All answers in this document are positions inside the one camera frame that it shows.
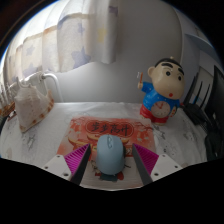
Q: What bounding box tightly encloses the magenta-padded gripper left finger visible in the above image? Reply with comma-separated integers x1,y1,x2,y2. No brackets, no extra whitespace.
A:
40,143,92,186

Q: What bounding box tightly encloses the red printed mouse pad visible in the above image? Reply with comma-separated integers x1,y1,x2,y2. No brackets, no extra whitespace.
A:
56,114,158,188

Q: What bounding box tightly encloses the white printed tablecloth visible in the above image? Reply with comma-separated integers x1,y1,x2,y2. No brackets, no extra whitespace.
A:
0,101,209,191

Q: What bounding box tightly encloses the white star-print curtain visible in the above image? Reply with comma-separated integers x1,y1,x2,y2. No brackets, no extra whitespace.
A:
3,0,121,84

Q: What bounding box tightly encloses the white wall shelf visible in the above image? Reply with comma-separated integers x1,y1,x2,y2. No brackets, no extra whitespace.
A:
184,31,214,52

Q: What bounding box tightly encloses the light blue computer mouse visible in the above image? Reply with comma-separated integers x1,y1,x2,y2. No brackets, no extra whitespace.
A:
95,134,126,177

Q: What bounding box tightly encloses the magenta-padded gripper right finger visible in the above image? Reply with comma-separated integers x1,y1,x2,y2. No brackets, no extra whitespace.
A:
131,143,184,186

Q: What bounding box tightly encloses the black router with antennas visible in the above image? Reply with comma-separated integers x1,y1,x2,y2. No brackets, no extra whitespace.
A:
181,71,213,126

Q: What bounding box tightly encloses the cartoon boy figurine clock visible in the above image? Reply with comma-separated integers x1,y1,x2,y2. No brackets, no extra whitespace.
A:
137,56,186,126

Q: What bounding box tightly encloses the white radiator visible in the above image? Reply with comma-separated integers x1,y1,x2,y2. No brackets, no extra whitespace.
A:
9,71,64,103

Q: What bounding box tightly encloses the large white conch shell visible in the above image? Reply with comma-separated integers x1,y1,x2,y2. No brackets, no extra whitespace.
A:
13,77,55,134

